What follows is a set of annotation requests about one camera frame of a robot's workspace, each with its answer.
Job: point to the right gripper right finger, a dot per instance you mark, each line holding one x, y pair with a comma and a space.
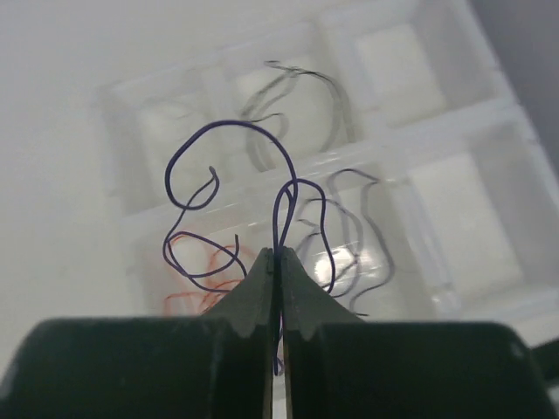
339, 366

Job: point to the white compartment tray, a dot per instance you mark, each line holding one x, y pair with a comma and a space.
426, 195

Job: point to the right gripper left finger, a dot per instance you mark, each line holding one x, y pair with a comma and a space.
215, 365

